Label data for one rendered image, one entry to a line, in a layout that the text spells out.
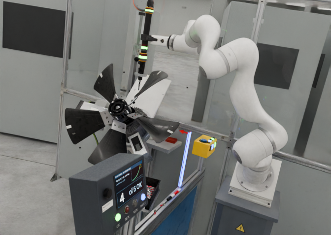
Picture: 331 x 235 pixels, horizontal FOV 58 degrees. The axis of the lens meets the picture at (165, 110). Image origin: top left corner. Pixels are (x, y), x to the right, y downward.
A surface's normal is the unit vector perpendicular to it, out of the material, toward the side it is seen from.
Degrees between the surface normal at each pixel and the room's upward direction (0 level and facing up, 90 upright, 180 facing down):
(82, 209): 90
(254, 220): 90
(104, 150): 52
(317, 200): 90
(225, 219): 90
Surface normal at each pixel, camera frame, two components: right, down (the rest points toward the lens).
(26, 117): -0.12, 0.24
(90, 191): -0.45, 0.16
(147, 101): -0.25, -0.49
